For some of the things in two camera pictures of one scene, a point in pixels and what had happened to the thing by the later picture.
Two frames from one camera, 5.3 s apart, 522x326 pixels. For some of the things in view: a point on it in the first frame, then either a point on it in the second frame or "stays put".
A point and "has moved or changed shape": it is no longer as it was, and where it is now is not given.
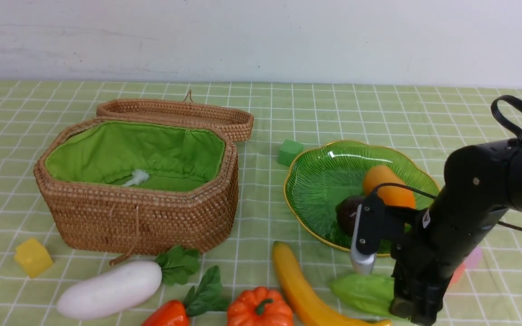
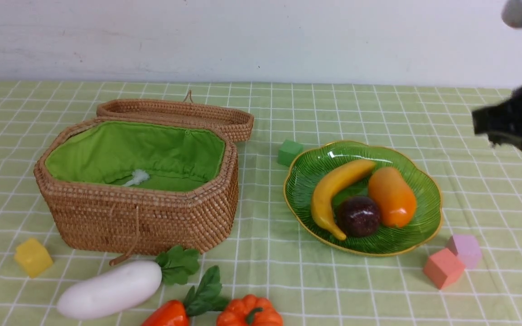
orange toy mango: (390, 195) stays put
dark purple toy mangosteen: (346, 211) stays put
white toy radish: (128, 285) stays put
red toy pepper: (210, 296) stays put
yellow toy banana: (303, 295) to (323, 181)
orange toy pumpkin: (259, 306) has moved or changed shape
